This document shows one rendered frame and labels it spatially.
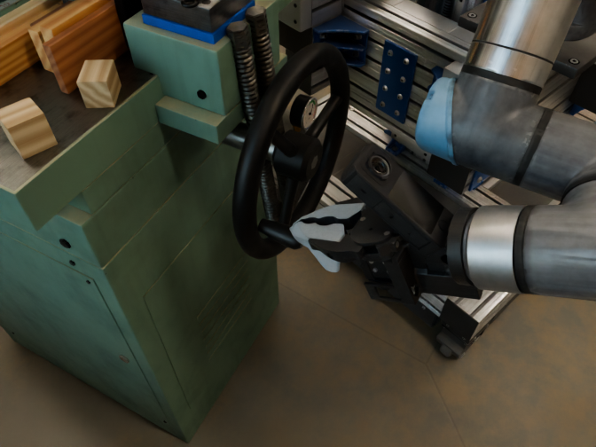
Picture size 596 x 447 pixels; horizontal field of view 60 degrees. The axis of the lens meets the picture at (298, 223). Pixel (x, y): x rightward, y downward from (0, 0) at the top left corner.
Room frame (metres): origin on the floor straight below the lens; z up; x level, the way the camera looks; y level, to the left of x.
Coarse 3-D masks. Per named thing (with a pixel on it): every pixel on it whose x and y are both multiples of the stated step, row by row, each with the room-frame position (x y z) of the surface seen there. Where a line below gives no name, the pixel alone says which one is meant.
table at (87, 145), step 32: (288, 0) 0.85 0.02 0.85; (128, 64) 0.58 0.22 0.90; (0, 96) 0.51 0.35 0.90; (32, 96) 0.51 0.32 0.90; (64, 96) 0.51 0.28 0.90; (128, 96) 0.51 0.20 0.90; (160, 96) 0.55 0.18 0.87; (0, 128) 0.46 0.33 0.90; (64, 128) 0.46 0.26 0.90; (96, 128) 0.46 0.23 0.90; (128, 128) 0.50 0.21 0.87; (192, 128) 0.51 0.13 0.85; (224, 128) 0.51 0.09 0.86; (0, 160) 0.40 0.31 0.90; (32, 160) 0.40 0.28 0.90; (64, 160) 0.41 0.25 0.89; (96, 160) 0.44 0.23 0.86; (0, 192) 0.37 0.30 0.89; (32, 192) 0.37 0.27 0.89; (64, 192) 0.40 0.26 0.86; (32, 224) 0.36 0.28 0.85
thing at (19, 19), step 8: (32, 0) 0.65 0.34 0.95; (40, 0) 0.65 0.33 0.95; (48, 0) 0.65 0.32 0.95; (56, 0) 0.66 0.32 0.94; (16, 8) 0.63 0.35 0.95; (24, 8) 0.63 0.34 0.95; (32, 8) 0.63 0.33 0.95; (40, 8) 0.64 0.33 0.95; (48, 8) 0.65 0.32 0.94; (8, 16) 0.61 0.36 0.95; (16, 16) 0.61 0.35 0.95; (24, 16) 0.62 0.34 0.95; (32, 16) 0.62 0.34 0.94; (0, 24) 0.59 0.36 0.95; (8, 24) 0.59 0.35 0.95; (16, 24) 0.60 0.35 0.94; (0, 32) 0.58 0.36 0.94; (8, 32) 0.59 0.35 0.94
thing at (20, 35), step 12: (24, 24) 0.61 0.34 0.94; (12, 36) 0.58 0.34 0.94; (24, 36) 0.58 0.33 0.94; (0, 48) 0.55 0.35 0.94; (12, 48) 0.57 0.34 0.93; (24, 48) 0.58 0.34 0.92; (0, 60) 0.55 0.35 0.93; (12, 60) 0.56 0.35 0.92; (24, 60) 0.57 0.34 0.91; (36, 60) 0.59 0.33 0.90; (0, 72) 0.54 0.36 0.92; (12, 72) 0.55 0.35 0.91; (0, 84) 0.54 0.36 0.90
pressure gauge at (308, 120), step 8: (304, 96) 0.81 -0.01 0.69; (296, 104) 0.79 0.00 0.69; (304, 104) 0.78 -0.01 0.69; (312, 104) 0.80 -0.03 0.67; (296, 112) 0.78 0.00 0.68; (304, 112) 0.77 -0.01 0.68; (312, 112) 0.80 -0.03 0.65; (296, 120) 0.77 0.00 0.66; (304, 120) 0.77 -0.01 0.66; (312, 120) 0.80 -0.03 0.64; (296, 128) 0.80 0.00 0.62; (304, 128) 0.77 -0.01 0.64
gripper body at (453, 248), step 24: (456, 216) 0.30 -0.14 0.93; (360, 240) 0.31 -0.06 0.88; (384, 240) 0.30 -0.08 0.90; (456, 240) 0.28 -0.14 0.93; (360, 264) 0.31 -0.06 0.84; (384, 264) 0.29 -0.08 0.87; (408, 264) 0.29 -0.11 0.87; (432, 264) 0.29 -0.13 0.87; (456, 264) 0.26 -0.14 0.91; (384, 288) 0.30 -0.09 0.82; (408, 288) 0.28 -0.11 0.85; (432, 288) 0.28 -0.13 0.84; (456, 288) 0.27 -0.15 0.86
